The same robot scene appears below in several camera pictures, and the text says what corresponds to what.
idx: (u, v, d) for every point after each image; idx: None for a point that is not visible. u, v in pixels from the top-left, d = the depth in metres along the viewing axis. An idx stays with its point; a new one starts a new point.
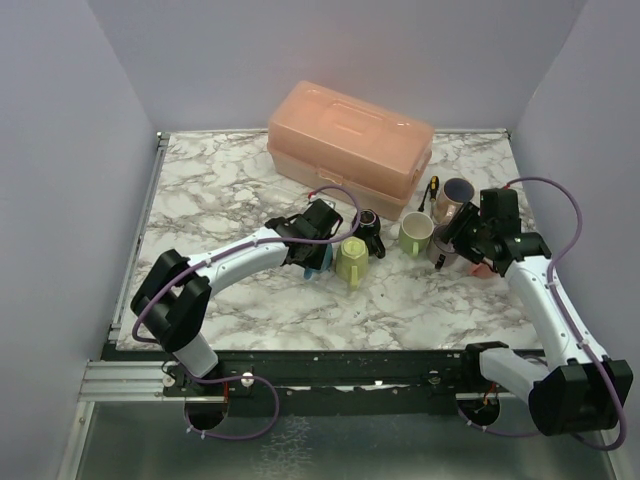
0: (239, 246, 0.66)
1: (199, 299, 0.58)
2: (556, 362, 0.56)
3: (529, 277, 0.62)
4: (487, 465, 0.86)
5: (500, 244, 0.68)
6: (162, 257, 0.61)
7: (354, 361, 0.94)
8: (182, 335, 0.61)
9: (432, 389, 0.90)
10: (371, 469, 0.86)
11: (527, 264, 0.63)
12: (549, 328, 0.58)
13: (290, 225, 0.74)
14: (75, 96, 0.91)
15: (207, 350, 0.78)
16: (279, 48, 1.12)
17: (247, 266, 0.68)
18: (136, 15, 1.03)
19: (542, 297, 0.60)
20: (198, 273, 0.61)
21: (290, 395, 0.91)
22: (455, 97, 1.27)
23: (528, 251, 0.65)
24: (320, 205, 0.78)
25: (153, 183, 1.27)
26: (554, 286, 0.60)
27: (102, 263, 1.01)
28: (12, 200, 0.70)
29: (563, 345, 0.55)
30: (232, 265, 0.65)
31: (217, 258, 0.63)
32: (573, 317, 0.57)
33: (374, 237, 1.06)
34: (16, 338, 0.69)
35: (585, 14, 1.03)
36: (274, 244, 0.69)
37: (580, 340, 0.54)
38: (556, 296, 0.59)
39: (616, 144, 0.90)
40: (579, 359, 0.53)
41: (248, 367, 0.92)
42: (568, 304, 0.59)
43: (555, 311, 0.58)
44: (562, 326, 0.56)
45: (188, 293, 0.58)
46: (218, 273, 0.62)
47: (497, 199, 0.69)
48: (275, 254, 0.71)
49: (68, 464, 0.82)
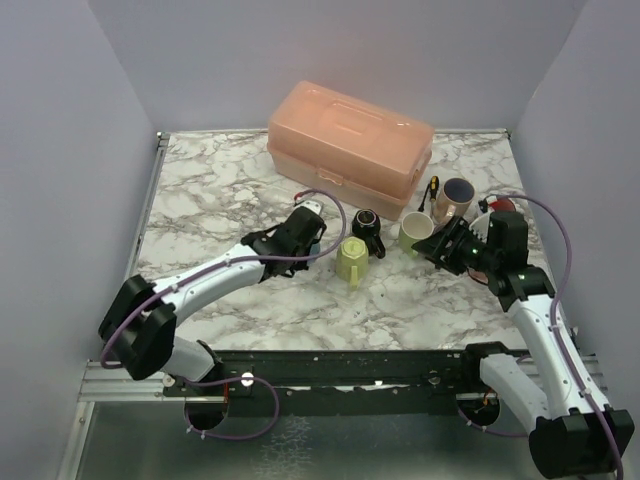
0: (210, 267, 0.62)
1: (165, 327, 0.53)
2: (557, 409, 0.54)
3: (532, 318, 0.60)
4: (487, 466, 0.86)
5: (504, 280, 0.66)
6: (129, 282, 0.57)
7: (354, 361, 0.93)
8: (152, 362, 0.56)
9: (433, 389, 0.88)
10: (371, 469, 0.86)
11: (530, 303, 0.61)
12: (550, 373, 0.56)
13: (266, 241, 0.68)
14: (74, 95, 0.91)
15: (201, 356, 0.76)
16: (278, 48, 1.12)
17: (221, 287, 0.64)
18: (136, 15, 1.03)
19: (545, 340, 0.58)
20: (163, 301, 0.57)
21: (290, 395, 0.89)
22: (455, 98, 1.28)
23: (532, 289, 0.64)
24: (301, 215, 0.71)
25: (153, 183, 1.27)
26: (557, 329, 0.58)
27: (102, 263, 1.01)
28: (11, 200, 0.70)
29: (565, 392, 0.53)
30: (202, 289, 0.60)
31: (185, 281, 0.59)
32: (576, 362, 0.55)
33: (374, 237, 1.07)
34: (16, 338, 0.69)
35: (585, 14, 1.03)
36: (249, 263, 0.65)
37: (583, 387, 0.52)
38: (559, 340, 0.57)
39: (616, 143, 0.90)
40: (580, 407, 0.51)
41: (249, 367, 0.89)
42: (571, 349, 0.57)
43: (558, 356, 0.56)
44: (564, 372, 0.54)
45: (151, 321, 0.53)
46: (185, 298, 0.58)
47: (507, 232, 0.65)
48: (252, 272, 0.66)
49: (68, 464, 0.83)
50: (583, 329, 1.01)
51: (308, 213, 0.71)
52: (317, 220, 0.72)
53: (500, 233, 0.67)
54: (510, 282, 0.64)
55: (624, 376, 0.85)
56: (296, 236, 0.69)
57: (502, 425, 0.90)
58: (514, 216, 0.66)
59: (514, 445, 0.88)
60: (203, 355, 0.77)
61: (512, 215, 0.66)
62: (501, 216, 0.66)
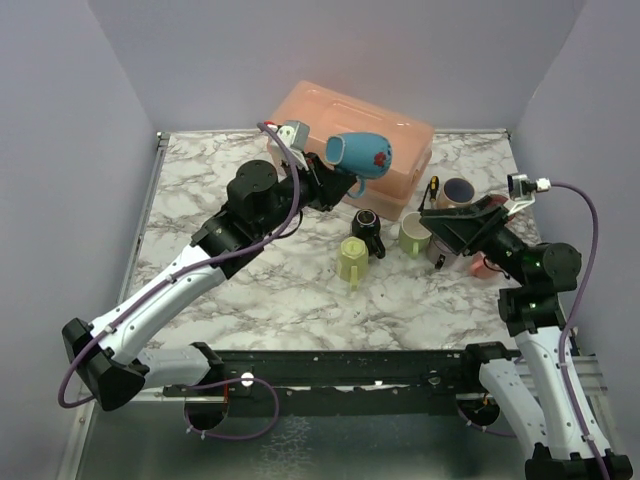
0: (150, 291, 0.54)
1: (107, 375, 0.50)
2: (557, 449, 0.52)
3: (540, 353, 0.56)
4: (487, 465, 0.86)
5: (518, 310, 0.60)
6: (68, 327, 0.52)
7: (354, 361, 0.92)
8: (122, 393, 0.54)
9: (432, 389, 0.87)
10: (371, 469, 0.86)
11: (539, 337, 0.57)
12: (552, 411, 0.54)
13: (223, 232, 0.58)
14: (74, 94, 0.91)
15: (192, 365, 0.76)
16: (278, 48, 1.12)
17: (172, 306, 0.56)
18: (136, 15, 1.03)
19: (551, 378, 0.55)
20: (101, 346, 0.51)
21: (290, 396, 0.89)
22: (455, 98, 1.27)
23: (543, 322, 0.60)
24: (236, 194, 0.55)
25: (153, 183, 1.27)
26: (566, 367, 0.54)
27: (102, 263, 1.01)
28: (12, 200, 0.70)
29: (567, 436, 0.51)
30: (144, 320, 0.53)
31: (121, 319, 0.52)
32: (581, 403, 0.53)
33: (374, 237, 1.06)
34: (16, 339, 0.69)
35: (584, 14, 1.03)
36: (197, 272, 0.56)
37: (586, 432, 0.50)
38: (566, 380, 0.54)
39: (616, 144, 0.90)
40: (581, 453, 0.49)
41: (249, 367, 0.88)
42: (577, 386, 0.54)
43: (562, 395, 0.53)
44: (569, 413, 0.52)
45: (93, 370, 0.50)
46: (124, 338, 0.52)
47: (546, 283, 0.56)
48: (207, 279, 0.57)
49: (68, 463, 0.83)
50: (583, 330, 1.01)
51: (249, 184, 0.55)
52: (260, 192, 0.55)
53: (536, 273, 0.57)
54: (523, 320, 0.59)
55: (625, 376, 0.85)
56: (248, 217, 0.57)
57: (502, 424, 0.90)
58: (568, 268, 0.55)
59: (515, 444, 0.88)
60: (195, 362, 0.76)
61: (567, 265, 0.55)
62: (554, 266, 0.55)
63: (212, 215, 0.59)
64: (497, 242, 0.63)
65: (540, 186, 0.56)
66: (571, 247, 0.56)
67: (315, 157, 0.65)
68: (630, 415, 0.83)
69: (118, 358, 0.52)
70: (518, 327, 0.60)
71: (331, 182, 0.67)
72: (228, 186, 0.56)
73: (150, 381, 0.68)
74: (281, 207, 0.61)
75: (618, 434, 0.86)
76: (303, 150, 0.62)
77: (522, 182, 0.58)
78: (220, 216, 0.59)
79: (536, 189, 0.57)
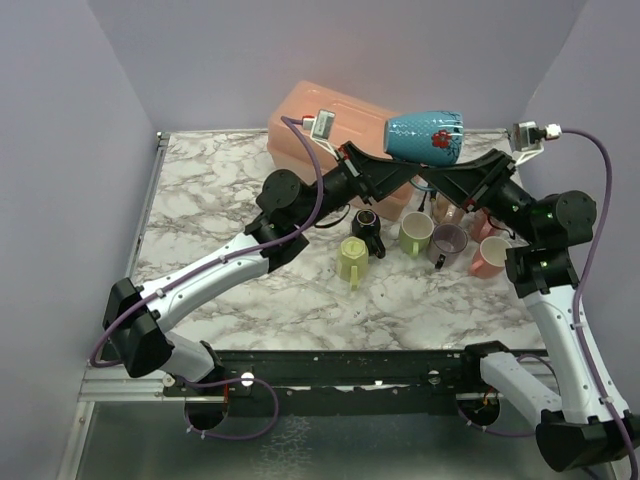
0: (202, 266, 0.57)
1: (149, 336, 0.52)
2: (572, 413, 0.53)
3: (553, 314, 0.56)
4: (488, 465, 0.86)
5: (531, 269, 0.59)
6: (118, 285, 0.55)
7: (354, 361, 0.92)
8: (151, 362, 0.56)
9: (432, 389, 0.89)
10: (371, 469, 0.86)
11: (552, 298, 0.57)
12: (568, 374, 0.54)
13: (272, 227, 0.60)
14: (74, 92, 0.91)
15: (200, 358, 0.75)
16: (278, 48, 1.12)
17: (217, 285, 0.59)
18: (135, 15, 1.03)
19: (567, 340, 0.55)
20: (148, 307, 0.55)
21: (290, 396, 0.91)
22: (454, 98, 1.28)
23: (556, 280, 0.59)
24: (264, 208, 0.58)
25: (153, 183, 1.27)
26: (580, 328, 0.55)
27: (101, 262, 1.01)
28: (12, 199, 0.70)
29: (585, 398, 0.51)
30: (192, 291, 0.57)
31: (171, 286, 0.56)
32: (597, 367, 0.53)
33: (374, 237, 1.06)
34: (16, 339, 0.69)
35: (585, 14, 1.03)
36: (248, 257, 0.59)
37: (603, 395, 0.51)
38: (582, 342, 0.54)
39: (616, 144, 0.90)
40: (600, 416, 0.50)
41: (249, 367, 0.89)
42: (593, 349, 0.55)
43: (579, 358, 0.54)
44: (586, 376, 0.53)
45: (136, 329, 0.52)
46: (171, 303, 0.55)
47: (562, 234, 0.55)
48: (254, 267, 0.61)
49: (68, 464, 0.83)
50: None
51: (273, 199, 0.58)
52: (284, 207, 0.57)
53: (551, 228, 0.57)
54: (534, 279, 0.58)
55: (624, 377, 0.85)
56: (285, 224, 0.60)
57: (502, 424, 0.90)
58: (582, 218, 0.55)
59: (515, 445, 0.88)
60: (203, 357, 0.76)
61: (581, 214, 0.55)
62: (568, 218, 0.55)
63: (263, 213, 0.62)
64: (503, 196, 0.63)
65: (550, 133, 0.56)
66: (584, 196, 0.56)
67: (350, 147, 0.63)
68: None
69: (161, 323, 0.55)
70: (525, 281, 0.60)
71: (380, 172, 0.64)
72: (257, 200, 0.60)
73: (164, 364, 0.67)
74: (330, 204, 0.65)
75: None
76: (327, 139, 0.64)
77: (529, 129, 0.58)
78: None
79: (545, 135, 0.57)
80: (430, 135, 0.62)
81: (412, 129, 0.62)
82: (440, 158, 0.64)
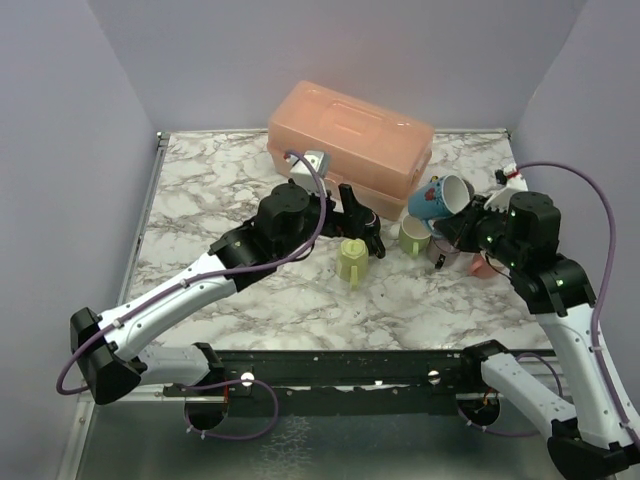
0: (161, 294, 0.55)
1: (106, 368, 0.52)
2: (590, 434, 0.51)
3: (571, 338, 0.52)
4: (487, 465, 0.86)
5: (538, 284, 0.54)
6: (78, 315, 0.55)
7: (354, 361, 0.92)
8: (113, 389, 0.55)
9: (432, 389, 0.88)
10: (371, 469, 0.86)
11: (569, 319, 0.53)
12: (586, 398, 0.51)
13: (241, 246, 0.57)
14: (74, 92, 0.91)
15: (188, 368, 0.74)
16: (278, 47, 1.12)
17: (179, 311, 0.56)
18: (136, 14, 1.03)
19: (586, 364, 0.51)
20: (106, 338, 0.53)
21: (290, 395, 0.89)
22: (455, 97, 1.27)
23: (569, 298, 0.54)
24: (266, 211, 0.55)
25: (153, 183, 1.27)
26: (600, 351, 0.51)
27: (101, 262, 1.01)
28: (12, 199, 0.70)
29: (606, 425, 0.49)
30: (151, 319, 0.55)
31: (129, 316, 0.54)
32: (617, 389, 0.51)
33: (374, 237, 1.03)
34: (16, 339, 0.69)
35: (585, 14, 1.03)
36: (210, 281, 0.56)
37: (624, 419, 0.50)
38: (602, 365, 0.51)
39: (617, 143, 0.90)
40: (621, 441, 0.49)
41: (249, 367, 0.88)
42: (611, 368, 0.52)
43: (598, 382, 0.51)
44: (607, 401, 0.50)
45: (94, 361, 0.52)
46: (129, 334, 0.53)
47: (532, 225, 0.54)
48: (218, 289, 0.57)
49: (68, 464, 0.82)
50: None
51: (280, 204, 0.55)
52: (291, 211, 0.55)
53: (523, 223, 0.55)
54: (548, 294, 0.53)
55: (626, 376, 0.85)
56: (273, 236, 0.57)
57: (501, 424, 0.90)
58: (542, 204, 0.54)
59: (515, 445, 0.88)
60: (196, 364, 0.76)
61: (538, 202, 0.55)
62: (528, 205, 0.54)
63: (231, 228, 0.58)
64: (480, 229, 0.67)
65: (507, 171, 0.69)
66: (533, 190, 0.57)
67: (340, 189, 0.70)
68: None
69: (120, 353, 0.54)
70: (541, 306, 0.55)
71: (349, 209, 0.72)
72: (264, 202, 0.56)
73: (151, 377, 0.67)
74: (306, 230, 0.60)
75: None
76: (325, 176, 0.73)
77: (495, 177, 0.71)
78: (240, 230, 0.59)
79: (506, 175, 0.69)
80: (424, 196, 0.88)
81: (419, 199, 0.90)
82: (435, 209, 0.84)
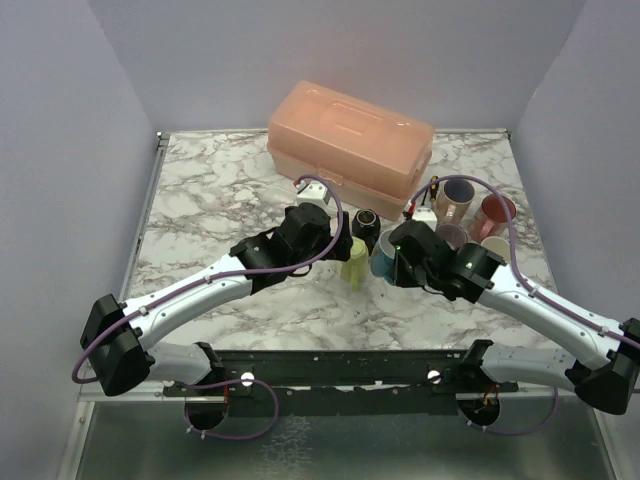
0: (186, 286, 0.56)
1: (131, 354, 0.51)
2: (590, 360, 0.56)
3: (512, 298, 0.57)
4: (487, 465, 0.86)
5: (459, 278, 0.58)
6: (100, 301, 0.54)
7: (354, 362, 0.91)
8: (126, 380, 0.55)
9: (432, 389, 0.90)
10: (371, 469, 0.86)
11: (500, 284, 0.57)
12: (564, 334, 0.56)
13: (258, 251, 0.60)
14: (74, 92, 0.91)
15: (190, 366, 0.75)
16: (278, 47, 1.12)
17: (199, 307, 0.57)
18: (136, 15, 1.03)
19: (538, 311, 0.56)
20: (131, 324, 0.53)
21: (291, 395, 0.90)
22: (455, 98, 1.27)
23: (483, 269, 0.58)
24: (293, 221, 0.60)
25: (153, 183, 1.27)
26: (538, 291, 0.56)
27: (101, 261, 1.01)
28: (12, 199, 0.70)
29: (592, 344, 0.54)
30: (176, 310, 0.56)
31: (155, 304, 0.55)
32: (574, 310, 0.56)
33: (374, 238, 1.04)
34: (16, 339, 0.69)
35: (585, 14, 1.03)
36: (232, 279, 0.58)
37: (599, 329, 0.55)
38: (551, 301, 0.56)
39: (617, 143, 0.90)
40: (612, 347, 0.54)
41: (249, 367, 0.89)
42: (557, 298, 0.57)
43: (561, 316, 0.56)
44: (576, 325, 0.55)
45: (117, 347, 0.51)
46: (155, 322, 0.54)
47: (417, 245, 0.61)
48: (237, 289, 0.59)
49: (68, 464, 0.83)
50: None
51: (308, 218, 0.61)
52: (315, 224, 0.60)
53: (410, 248, 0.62)
54: (469, 280, 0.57)
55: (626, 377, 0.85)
56: (292, 244, 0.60)
57: (501, 424, 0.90)
58: (407, 225, 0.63)
59: (515, 445, 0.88)
60: (199, 362, 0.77)
61: (404, 225, 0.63)
62: (403, 232, 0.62)
63: (249, 234, 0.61)
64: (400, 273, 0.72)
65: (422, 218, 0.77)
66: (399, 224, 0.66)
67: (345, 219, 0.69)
68: (635, 416, 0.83)
69: (142, 341, 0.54)
70: (475, 294, 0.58)
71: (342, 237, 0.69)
72: (289, 214, 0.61)
73: (154, 372, 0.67)
74: (316, 244, 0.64)
75: (619, 435, 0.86)
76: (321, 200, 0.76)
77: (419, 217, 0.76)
78: (256, 236, 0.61)
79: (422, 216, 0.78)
80: None
81: None
82: None
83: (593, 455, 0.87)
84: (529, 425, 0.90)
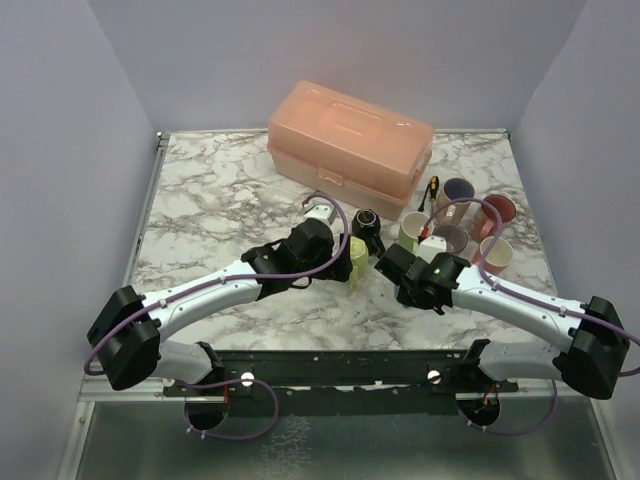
0: (203, 283, 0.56)
1: (148, 345, 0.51)
2: (563, 344, 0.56)
3: (477, 293, 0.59)
4: (487, 464, 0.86)
5: (431, 284, 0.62)
6: (119, 292, 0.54)
7: (354, 362, 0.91)
8: (133, 374, 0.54)
9: (432, 389, 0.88)
10: (371, 469, 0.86)
11: (465, 283, 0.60)
12: (530, 321, 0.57)
13: (266, 259, 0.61)
14: (74, 92, 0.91)
15: (192, 365, 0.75)
16: (278, 47, 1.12)
17: (212, 305, 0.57)
18: (136, 15, 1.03)
19: (501, 302, 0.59)
20: (149, 316, 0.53)
21: (290, 395, 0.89)
22: (455, 98, 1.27)
23: (453, 274, 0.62)
24: (301, 232, 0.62)
25: (153, 183, 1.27)
26: (498, 283, 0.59)
27: (101, 261, 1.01)
28: (12, 199, 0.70)
29: (554, 325, 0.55)
30: (193, 305, 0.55)
31: (174, 297, 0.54)
32: (534, 296, 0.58)
33: (374, 237, 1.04)
34: (16, 339, 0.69)
35: (585, 15, 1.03)
36: (245, 281, 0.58)
37: (559, 309, 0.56)
38: (510, 291, 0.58)
39: (617, 144, 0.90)
40: (574, 326, 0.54)
41: (249, 367, 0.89)
42: (518, 288, 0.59)
43: (522, 303, 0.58)
44: (537, 309, 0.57)
45: (135, 338, 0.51)
46: (173, 314, 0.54)
47: (395, 264, 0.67)
48: (248, 292, 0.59)
49: (68, 464, 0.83)
50: None
51: (314, 229, 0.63)
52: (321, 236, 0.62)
53: (390, 269, 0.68)
54: (437, 283, 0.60)
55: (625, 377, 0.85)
56: (298, 255, 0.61)
57: (502, 424, 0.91)
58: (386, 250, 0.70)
59: (514, 444, 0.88)
60: (200, 361, 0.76)
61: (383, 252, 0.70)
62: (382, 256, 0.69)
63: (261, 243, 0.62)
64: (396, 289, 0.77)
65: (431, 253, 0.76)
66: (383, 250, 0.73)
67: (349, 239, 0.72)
68: (634, 416, 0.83)
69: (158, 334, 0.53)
70: (449, 296, 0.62)
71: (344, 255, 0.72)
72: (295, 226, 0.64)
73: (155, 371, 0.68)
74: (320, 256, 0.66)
75: (618, 435, 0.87)
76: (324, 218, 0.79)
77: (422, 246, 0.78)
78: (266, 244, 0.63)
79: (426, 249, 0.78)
80: None
81: None
82: None
83: (593, 456, 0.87)
84: (528, 426, 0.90)
